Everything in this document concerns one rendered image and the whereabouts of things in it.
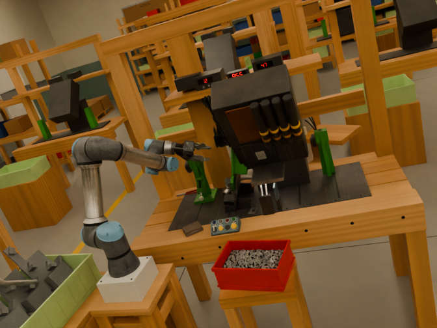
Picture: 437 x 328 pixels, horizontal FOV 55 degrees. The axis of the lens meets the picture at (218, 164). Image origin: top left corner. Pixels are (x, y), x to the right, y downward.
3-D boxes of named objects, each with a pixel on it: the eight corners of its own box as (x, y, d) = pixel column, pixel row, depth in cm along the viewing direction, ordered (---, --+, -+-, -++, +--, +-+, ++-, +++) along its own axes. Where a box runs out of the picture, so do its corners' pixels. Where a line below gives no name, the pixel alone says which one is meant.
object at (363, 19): (393, 154, 244) (367, -21, 210) (159, 200, 282) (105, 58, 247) (390, 148, 253) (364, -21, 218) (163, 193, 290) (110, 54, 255)
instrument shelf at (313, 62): (322, 68, 219) (321, 60, 218) (164, 108, 242) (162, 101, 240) (320, 58, 241) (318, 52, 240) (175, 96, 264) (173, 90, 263)
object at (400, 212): (427, 230, 194) (423, 202, 189) (136, 273, 232) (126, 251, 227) (419, 214, 207) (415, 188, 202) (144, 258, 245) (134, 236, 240)
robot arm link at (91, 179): (95, 253, 196) (84, 136, 191) (79, 248, 206) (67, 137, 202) (118, 246, 205) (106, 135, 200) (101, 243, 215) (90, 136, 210)
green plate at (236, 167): (246, 184, 225) (246, 147, 216) (231, 183, 226) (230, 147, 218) (248, 174, 235) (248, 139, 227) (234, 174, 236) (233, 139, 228)
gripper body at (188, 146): (193, 153, 225) (171, 151, 225) (193, 159, 233) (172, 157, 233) (195, 140, 228) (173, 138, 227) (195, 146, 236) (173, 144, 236)
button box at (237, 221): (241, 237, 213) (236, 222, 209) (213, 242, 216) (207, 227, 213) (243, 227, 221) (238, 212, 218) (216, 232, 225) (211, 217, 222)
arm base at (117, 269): (131, 276, 191) (124, 258, 188) (104, 279, 196) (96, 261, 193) (145, 257, 205) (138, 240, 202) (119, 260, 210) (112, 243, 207)
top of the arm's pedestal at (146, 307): (151, 315, 186) (148, 308, 185) (92, 317, 198) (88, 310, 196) (175, 269, 214) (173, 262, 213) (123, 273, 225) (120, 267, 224)
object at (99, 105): (97, 122, 1055) (90, 106, 1039) (69, 129, 1075) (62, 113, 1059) (115, 109, 1163) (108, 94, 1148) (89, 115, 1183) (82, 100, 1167)
